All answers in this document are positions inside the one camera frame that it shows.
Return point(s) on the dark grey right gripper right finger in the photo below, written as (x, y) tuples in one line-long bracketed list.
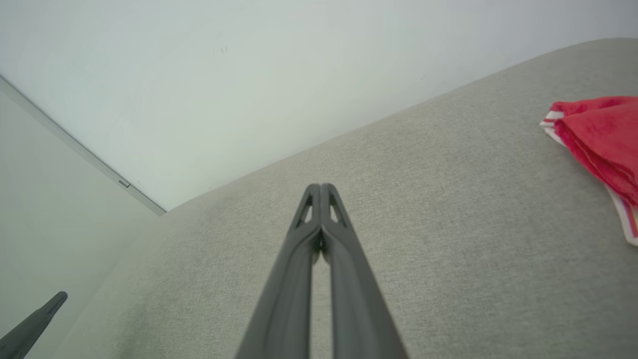
[(359, 299)]

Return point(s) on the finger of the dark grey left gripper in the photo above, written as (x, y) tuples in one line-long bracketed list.
[(30, 329)]

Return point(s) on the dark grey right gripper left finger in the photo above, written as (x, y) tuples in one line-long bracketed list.
[(284, 299)]

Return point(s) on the red white jersey shirt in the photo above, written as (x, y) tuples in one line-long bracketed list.
[(603, 139)]

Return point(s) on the grey fabric sofa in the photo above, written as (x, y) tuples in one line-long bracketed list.
[(448, 224)]

